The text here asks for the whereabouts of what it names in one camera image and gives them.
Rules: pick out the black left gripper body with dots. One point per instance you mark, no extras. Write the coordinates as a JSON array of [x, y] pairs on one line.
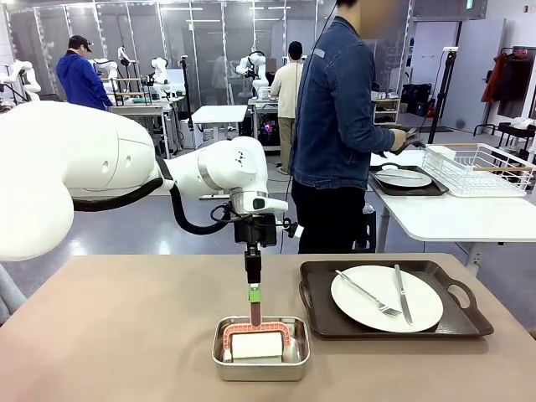
[[255, 230]]

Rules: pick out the pink lint roller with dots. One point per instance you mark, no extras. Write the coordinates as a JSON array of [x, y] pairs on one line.
[[257, 345]]

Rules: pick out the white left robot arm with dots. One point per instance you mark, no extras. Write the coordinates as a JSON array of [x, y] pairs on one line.
[[63, 167]]

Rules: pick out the person's right forearm denim sleeve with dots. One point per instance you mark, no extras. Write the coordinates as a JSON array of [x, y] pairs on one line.
[[372, 136]]

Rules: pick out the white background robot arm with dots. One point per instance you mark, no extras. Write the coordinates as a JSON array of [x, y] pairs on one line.
[[159, 73], [25, 79], [251, 67], [106, 69]]

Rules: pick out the person's right hand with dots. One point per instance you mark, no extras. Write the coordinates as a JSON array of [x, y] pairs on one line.
[[401, 140]]

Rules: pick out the person's left hand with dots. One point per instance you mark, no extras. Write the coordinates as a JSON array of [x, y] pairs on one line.
[[419, 142]]

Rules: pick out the rectangular stainless steel tray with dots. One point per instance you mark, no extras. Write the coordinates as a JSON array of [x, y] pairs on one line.
[[259, 370]]

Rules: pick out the black crate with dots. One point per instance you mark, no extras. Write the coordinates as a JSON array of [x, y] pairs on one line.
[[366, 232]]

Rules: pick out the silver fork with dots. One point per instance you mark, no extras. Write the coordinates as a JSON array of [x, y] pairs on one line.
[[364, 293]]

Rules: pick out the white background table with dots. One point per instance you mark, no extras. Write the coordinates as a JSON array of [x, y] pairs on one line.
[[220, 114]]

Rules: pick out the person in denim jacket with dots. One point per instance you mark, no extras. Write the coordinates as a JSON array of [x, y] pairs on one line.
[[331, 125]]

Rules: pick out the round white plate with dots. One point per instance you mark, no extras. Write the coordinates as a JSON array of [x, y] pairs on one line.
[[402, 182], [377, 322]]

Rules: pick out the man in cream sweater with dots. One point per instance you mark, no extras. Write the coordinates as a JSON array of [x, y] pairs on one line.
[[287, 92]]

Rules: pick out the silver table knife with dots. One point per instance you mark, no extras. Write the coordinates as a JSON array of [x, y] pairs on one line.
[[402, 293]]

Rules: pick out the silver cutlery piece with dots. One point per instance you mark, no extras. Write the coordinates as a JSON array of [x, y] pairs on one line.
[[402, 176]]

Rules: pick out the wooden shelf unit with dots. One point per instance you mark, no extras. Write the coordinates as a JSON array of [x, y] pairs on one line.
[[387, 109]]

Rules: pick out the white cutlery holder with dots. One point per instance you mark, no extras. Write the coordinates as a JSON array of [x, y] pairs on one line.
[[441, 153]]

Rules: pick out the white side table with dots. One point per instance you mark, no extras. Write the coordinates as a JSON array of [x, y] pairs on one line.
[[460, 218]]

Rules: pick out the black bags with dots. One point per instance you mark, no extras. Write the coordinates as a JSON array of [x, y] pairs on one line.
[[416, 98]]

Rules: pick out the man in blue hoodie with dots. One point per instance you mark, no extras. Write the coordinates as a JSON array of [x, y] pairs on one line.
[[81, 79]]

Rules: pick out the black tripod stand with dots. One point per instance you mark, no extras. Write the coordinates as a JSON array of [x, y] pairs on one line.
[[444, 92]]

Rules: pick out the black utility cart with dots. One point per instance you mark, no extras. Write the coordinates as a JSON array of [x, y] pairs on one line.
[[515, 134]]

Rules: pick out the orange-red hanging coat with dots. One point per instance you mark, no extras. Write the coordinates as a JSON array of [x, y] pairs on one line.
[[494, 79]]

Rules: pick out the dark hanging coat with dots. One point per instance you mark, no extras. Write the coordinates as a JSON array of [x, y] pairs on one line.
[[519, 84]]

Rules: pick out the metal frame workbench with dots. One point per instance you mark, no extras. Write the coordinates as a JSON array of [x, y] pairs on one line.
[[138, 111]]

